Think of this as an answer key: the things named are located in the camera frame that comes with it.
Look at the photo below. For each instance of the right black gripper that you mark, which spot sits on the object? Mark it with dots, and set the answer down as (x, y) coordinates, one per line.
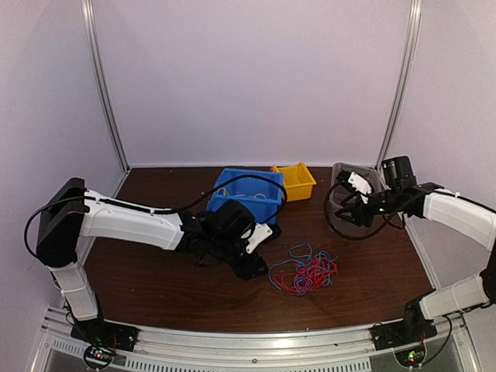
(359, 212)

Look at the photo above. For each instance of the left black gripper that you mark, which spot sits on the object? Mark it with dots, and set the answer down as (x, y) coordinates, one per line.
(247, 270)

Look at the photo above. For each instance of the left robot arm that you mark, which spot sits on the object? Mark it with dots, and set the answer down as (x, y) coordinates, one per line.
(230, 234)

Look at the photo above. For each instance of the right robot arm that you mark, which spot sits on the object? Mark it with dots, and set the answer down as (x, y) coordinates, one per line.
(434, 203)

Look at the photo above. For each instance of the clear grey plastic container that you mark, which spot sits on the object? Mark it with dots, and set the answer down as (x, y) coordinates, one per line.
(340, 193)

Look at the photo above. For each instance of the yellow plastic bin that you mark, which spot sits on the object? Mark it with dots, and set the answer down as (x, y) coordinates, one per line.
(298, 181)

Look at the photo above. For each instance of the blue plastic bin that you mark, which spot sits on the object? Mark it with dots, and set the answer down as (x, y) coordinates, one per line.
(261, 198)

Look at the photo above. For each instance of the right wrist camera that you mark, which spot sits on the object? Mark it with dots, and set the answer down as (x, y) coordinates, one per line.
(355, 184)

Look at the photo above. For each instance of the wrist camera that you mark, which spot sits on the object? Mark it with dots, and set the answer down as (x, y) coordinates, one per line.
(260, 234)
(355, 184)

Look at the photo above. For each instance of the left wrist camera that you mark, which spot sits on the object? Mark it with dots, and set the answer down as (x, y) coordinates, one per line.
(260, 234)

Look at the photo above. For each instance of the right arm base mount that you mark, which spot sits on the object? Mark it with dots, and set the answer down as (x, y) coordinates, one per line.
(403, 333)

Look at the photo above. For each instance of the aluminium front rail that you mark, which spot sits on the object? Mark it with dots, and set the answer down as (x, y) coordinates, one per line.
(342, 349)

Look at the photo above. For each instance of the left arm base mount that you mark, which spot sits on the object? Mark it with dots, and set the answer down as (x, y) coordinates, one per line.
(101, 333)

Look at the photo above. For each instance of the right aluminium frame post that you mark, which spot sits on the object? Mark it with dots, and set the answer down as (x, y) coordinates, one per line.
(408, 55)

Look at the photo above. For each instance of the aluminium frame post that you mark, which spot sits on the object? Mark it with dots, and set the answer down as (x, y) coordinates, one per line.
(88, 13)
(408, 55)

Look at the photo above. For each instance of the left aluminium frame post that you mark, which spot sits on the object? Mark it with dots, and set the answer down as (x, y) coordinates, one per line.
(88, 13)

